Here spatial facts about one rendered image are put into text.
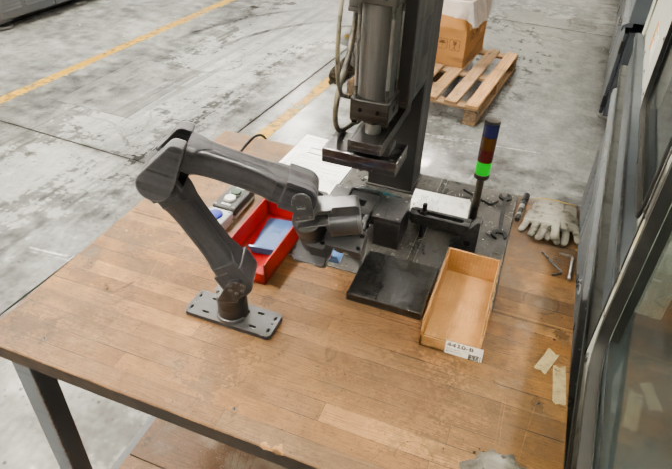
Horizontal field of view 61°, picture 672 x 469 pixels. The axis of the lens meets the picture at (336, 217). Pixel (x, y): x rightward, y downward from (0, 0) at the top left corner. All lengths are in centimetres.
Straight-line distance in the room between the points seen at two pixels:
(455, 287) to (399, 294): 14
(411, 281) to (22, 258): 217
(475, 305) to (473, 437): 33
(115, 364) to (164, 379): 11
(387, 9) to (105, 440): 169
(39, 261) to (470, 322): 223
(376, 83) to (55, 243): 220
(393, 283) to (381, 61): 48
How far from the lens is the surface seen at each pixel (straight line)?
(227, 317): 122
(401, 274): 133
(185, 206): 105
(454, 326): 125
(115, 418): 229
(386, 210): 141
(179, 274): 137
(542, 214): 162
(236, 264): 112
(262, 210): 148
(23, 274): 299
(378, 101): 126
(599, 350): 124
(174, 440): 192
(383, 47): 121
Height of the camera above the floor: 179
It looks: 36 degrees down
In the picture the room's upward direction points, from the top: 2 degrees clockwise
